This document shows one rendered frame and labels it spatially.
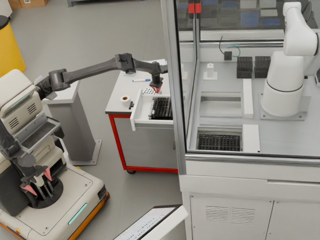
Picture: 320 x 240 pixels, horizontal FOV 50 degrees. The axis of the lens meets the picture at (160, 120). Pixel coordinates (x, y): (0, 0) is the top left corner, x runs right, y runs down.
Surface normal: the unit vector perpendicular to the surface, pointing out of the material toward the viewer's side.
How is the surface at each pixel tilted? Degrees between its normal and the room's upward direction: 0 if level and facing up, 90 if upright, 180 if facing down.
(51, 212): 0
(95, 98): 0
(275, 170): 90
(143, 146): 90
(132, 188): 0
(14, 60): 93
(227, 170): 90
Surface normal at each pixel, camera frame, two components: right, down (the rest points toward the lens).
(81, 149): -0.05, 0.69
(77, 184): -0.10, -0.73
